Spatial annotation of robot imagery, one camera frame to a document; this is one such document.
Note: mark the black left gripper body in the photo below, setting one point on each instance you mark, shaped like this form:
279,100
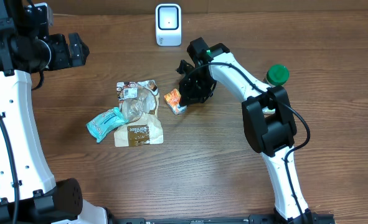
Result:
65,50

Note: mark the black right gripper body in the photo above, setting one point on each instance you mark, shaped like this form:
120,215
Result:
200,89

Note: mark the small orange tissue pack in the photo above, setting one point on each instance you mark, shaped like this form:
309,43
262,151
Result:
173,101

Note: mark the beige brown snack bag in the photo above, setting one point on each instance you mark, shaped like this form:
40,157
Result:
138,103

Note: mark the teal wet wipes pack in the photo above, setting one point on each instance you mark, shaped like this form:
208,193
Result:
102,124

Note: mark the green lid jar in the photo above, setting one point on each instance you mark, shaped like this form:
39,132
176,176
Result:
277,75

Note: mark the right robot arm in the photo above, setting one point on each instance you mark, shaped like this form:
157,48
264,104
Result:
268,121

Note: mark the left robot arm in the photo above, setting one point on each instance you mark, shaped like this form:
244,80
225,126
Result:
29,192

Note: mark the cardboard backboard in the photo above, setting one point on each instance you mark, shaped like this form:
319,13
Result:
122,7

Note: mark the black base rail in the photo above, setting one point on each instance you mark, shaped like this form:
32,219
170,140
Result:
196,221

